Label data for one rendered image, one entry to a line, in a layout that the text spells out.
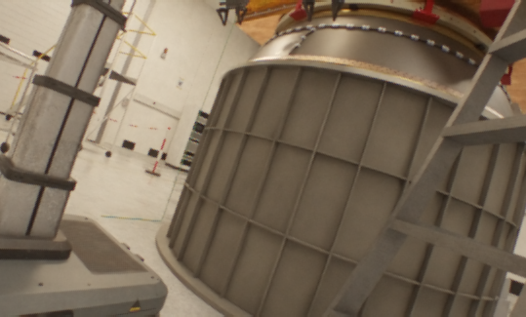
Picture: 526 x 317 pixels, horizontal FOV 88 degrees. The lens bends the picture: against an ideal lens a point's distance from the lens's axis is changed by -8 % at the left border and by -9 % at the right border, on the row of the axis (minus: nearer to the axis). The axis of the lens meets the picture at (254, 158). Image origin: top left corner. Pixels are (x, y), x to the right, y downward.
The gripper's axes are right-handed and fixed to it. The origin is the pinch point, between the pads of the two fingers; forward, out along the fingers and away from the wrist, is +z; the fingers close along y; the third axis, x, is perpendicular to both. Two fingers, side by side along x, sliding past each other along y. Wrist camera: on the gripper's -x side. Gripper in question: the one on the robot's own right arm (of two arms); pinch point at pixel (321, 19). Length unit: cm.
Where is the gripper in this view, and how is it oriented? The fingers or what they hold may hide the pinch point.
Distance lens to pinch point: 119.3
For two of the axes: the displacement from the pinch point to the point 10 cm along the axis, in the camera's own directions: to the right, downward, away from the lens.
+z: -0.1, 9.4, 3.5
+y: -7.7, -2.3, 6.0
